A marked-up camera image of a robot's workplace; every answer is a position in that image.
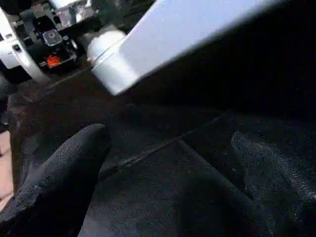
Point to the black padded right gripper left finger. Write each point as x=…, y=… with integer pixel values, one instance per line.
x=56, y=187

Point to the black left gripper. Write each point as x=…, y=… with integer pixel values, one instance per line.
x=49, y=42

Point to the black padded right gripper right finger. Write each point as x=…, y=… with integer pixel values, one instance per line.
x=284, y=197

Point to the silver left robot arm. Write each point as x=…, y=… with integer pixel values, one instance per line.
x=71, y=10

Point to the black shiny mat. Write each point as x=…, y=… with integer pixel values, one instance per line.
x=197, y=160

